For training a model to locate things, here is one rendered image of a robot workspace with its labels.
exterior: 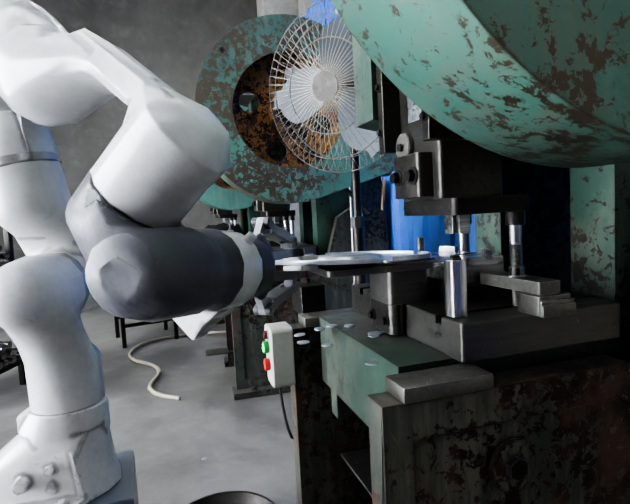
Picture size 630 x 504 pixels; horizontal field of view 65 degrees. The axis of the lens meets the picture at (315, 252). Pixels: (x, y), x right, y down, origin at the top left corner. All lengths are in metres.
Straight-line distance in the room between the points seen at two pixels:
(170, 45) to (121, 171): 7.37
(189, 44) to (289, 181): 5.78
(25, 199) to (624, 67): 0.78
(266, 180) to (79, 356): 1.49
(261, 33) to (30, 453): 1.87
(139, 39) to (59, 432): 7.20
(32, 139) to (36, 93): 0.24
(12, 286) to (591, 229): 0.93
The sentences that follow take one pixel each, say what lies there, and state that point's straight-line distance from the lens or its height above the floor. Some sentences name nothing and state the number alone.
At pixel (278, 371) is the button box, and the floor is 0.53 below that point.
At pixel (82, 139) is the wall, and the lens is 7.59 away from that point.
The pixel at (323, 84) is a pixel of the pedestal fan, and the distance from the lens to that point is 1.73.
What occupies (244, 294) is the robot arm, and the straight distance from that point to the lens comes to 0.53.
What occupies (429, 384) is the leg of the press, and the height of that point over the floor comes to 0.64.
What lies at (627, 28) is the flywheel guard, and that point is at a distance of 0.59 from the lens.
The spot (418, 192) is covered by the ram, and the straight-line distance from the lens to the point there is 0.91.
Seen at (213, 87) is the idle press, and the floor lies 1.42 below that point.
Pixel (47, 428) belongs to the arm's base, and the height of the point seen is 0.57.
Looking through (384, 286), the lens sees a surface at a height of 0.74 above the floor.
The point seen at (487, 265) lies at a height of 0.76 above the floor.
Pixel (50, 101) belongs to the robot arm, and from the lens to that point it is 0.65.
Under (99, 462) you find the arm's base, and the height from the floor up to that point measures 0.50.
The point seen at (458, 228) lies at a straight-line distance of 0.98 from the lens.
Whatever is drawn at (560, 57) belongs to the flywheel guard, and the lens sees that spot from 0.53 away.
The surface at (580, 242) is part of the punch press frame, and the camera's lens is 1.02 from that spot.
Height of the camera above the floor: 0.88
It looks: 5 degrees down
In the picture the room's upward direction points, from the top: 3 degrees counter-clockwise
